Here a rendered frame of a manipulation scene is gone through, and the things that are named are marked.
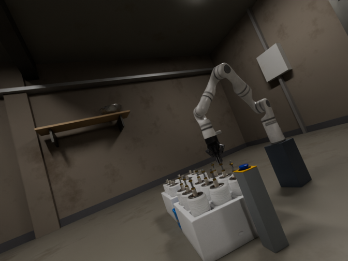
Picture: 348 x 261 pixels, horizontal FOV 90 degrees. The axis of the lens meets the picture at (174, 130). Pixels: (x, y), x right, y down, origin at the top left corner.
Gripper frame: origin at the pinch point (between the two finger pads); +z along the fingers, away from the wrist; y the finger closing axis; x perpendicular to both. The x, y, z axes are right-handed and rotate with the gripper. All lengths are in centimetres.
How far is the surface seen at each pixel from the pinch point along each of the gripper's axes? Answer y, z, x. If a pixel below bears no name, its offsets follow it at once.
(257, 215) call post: 21.7, 21.2, -23.0
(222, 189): 7.8, 11.3, -18.8
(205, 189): -5.4, 11.5, -14.8
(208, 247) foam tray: 1.8, 29.0, -34.0
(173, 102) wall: -207, -131, 227
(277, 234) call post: 25.5, 29.7, -20.7
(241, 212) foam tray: 12.0, 22.6, -17.7
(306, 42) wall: 55, -118, 318
